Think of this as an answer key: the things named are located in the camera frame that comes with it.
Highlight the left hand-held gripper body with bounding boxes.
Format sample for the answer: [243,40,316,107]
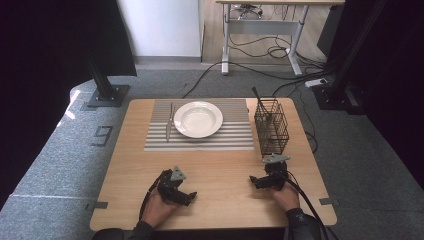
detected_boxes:
[156,165,188,205]

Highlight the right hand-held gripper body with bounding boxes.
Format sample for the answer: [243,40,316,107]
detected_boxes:
[261,153,292,192]

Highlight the person's left hand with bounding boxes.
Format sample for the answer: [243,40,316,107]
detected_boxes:
[141,190,183,230]

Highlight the person's right hand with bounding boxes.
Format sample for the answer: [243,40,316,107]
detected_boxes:
[269,181,301,213]

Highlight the grey striped placemat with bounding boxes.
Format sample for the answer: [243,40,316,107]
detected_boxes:
[143,97,255,153]

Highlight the grey tape strip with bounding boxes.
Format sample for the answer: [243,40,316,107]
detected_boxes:
[318,197,341,206]
[84,200,110,212]

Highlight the silver knife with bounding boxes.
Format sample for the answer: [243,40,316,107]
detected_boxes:
[165,102,177,143]

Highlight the white plate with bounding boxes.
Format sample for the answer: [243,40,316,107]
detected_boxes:
[173,100,224,140]

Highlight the dark tape floor mark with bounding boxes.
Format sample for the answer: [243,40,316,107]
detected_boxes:
[90,125,114,148]

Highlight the white power strip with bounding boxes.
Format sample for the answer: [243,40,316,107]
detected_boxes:
[304,77,330,89]

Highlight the black metal stand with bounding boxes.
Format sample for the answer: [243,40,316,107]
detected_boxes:
[312,0,389,116]
[79,54,131,109]

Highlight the black curtain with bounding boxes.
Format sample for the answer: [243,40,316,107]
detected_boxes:
[316,0,424,191]
[0,0,138,209]

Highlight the black wire cutlery basket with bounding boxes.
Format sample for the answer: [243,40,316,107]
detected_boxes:
[253,97,291,157]

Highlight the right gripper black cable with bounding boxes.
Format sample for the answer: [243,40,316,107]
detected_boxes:
[281,171,340,240]

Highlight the black-handled utensil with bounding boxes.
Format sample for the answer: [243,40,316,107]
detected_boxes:
[251,86,272,122]

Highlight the coiled black cables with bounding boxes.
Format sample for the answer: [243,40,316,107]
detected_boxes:
[227,32,322,65]

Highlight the long black floor cable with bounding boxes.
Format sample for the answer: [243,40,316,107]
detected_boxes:
[181,61,336,100]

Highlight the white desk frame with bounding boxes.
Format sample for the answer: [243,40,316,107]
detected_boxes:
[215,0,346,77]

